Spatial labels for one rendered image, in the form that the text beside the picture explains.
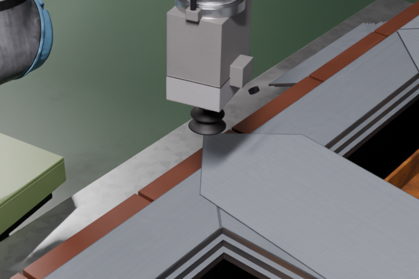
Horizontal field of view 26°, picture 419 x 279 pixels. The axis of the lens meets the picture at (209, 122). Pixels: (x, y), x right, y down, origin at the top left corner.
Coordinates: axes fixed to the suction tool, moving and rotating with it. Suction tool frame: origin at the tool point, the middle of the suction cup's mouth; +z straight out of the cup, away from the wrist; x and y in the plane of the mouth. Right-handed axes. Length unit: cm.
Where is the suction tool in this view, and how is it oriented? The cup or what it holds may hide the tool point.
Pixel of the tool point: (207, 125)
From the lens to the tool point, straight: 103.4
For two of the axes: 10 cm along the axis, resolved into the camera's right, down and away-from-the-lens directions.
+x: -9.1, -2.3, 3.4
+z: -0.2, 8.6, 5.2
